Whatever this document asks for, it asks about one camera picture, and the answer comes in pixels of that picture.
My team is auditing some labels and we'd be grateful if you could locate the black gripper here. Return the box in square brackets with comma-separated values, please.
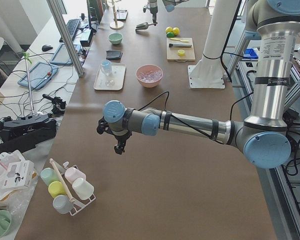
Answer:
[96, 117, 132, 154]
[143, 5, 158, 26]

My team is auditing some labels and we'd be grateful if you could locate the steel ice scoop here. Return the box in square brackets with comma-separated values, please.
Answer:
[135, 22, 154, 31]

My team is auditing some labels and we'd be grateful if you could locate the pink bowl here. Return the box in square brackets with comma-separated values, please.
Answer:
[136, 64, 163, 88]

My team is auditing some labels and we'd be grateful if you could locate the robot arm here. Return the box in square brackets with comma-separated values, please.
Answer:
[96, 0, 300, 169]
[142, 0, 187, 26]

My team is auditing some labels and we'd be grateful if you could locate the pile of ice cubes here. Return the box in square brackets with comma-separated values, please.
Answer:
[137, 70, 163, 83]

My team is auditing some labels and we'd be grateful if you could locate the pink cup in rack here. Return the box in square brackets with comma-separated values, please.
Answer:
[64, 167, 86, 184]

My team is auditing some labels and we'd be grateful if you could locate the white cup in rack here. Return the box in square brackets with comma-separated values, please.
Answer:
[72, 177, 95, 200]

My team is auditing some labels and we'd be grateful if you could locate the light blue cup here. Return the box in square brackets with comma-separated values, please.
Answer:
[100, 59, 112, 76]

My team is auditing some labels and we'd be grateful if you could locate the green cup in rack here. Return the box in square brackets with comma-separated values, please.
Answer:
[40, 167, 59, 186]

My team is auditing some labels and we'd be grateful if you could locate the yellow cup in rack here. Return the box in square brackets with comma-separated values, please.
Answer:
[48, 181, 67, 198]

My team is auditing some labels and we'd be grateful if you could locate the grey cup in rack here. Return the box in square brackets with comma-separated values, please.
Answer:
[52, 195, 74, 214]

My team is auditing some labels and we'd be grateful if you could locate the whole lemon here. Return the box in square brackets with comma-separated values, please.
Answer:
[172, 27, 180, 36]
[165, 26, 173, 33]

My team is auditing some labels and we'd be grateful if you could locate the green lime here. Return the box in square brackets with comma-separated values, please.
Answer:
[166, 32, 175, 38]

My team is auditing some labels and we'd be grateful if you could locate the yellow plastic knife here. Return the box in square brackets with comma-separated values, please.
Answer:
[170, 38, 190, 43]

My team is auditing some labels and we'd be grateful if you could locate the steel muddler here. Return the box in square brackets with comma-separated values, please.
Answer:
[168, 43, 192, 48]

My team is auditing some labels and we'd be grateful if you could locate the bamboo cutting board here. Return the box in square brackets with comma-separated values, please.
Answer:
[166, 37, 196, 62]

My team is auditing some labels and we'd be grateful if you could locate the black framed tray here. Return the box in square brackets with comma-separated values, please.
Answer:
[116, 9, 128, 21]

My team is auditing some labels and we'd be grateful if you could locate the wooden mug stand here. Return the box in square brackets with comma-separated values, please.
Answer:
[109, 0, 124, 30]

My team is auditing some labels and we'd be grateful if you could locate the lemon half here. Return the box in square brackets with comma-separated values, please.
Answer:
[177, 49, 185, 56]

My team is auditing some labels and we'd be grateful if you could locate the green bowl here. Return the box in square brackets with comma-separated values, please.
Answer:
[108, 32, 123, 45]

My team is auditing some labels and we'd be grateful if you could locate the grey folded cloth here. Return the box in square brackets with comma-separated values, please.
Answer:
[106, 50, 123, 60]

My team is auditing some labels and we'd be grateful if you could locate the clear wine glass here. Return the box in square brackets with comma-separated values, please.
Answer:
[105, 75, 115, 87]

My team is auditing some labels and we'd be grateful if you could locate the cream serving tray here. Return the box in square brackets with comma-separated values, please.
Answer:
[93, 63, 126, 91]

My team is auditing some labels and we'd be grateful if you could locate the black keyboard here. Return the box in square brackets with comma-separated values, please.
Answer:
[66, 18, 81, 40]

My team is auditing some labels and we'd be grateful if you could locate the blue tablet far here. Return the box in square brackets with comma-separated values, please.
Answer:
[50, 43, 73, 66]

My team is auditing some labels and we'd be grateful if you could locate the blue tablet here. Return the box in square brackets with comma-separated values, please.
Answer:
[29, 62, 59, 90]
[50, 43, 73, 66]

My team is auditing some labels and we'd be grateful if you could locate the blue parts bin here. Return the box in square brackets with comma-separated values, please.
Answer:
[243, 48, 259, 60]

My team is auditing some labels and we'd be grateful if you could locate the white product box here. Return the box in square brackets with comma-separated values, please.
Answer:
[2, 160, 35, 190]

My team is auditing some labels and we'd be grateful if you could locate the black device case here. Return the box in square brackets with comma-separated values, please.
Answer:
[0, 114, 57, 154]

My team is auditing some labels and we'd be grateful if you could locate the blue tablet near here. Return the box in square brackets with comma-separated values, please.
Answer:
[29, 62, 59, 90]

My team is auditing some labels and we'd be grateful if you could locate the black computer mouse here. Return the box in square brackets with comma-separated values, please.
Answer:
[41, 44, 53, 52]

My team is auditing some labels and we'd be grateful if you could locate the white wire cup rack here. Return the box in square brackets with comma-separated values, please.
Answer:
[62, 161, 97, 216]

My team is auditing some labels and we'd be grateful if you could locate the wooden rack handle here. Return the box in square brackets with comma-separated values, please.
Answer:
[49, 158, 75, 203]

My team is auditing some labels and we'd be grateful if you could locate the aluminium frame post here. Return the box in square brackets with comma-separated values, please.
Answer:
[47, 0, 84, 78]

